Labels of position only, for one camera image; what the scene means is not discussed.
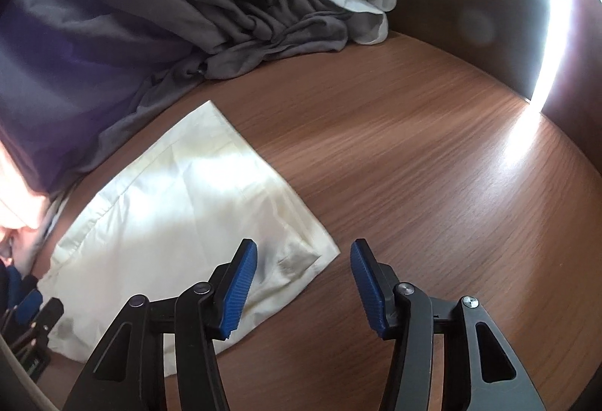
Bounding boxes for grey purple curtain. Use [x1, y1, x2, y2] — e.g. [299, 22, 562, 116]
[1, 0, 350, 196]

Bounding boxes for cream white pants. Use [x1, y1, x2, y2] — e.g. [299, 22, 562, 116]
[39, 102, 339, 362]

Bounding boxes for blue folded garment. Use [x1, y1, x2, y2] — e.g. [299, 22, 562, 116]
[6, 265, 23, 308]

